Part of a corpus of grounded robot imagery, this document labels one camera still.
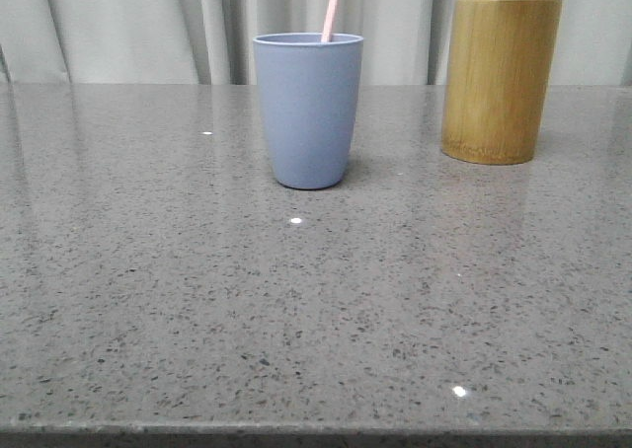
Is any blue plastic cup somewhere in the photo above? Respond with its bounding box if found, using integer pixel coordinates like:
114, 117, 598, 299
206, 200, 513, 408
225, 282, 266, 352
253, 33, 363, 189

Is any bamboo wooden holder cup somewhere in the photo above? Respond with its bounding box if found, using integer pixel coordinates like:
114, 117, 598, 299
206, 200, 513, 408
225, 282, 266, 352
441, 0, 562, 165

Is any white pleated curtain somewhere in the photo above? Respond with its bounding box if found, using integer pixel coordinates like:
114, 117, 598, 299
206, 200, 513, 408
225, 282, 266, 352
1, 0, 631, 85

